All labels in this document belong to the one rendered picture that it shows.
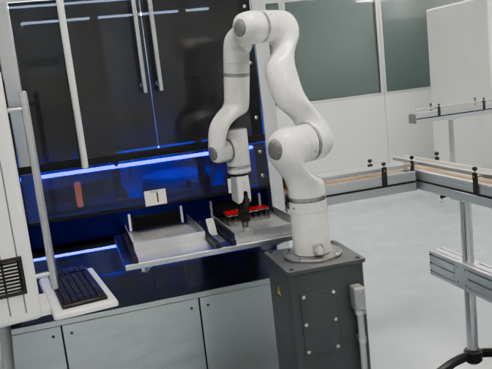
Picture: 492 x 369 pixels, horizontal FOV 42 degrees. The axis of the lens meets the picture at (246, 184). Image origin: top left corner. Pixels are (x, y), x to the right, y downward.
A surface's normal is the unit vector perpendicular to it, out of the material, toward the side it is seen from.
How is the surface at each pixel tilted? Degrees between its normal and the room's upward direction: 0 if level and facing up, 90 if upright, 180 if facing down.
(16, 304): 90
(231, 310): 90
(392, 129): 90
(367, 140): 90
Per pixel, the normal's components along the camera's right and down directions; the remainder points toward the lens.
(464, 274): -0.95, 0.15
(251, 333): 0.28, 0.14
